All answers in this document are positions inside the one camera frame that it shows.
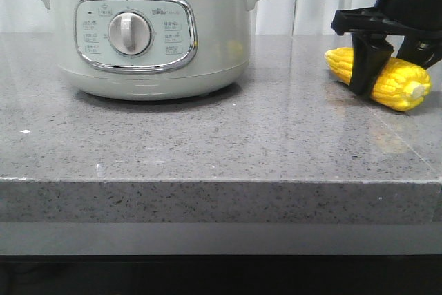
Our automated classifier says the yellow corn cob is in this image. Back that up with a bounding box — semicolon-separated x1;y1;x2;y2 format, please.
325;47;432;111

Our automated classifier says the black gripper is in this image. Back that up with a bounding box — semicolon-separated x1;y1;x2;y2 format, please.
331;0;441;97

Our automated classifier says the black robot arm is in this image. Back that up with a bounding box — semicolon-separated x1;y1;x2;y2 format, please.
331;0;441;68

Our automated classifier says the pale green electric pot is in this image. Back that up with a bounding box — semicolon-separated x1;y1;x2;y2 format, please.
54;20;251;101

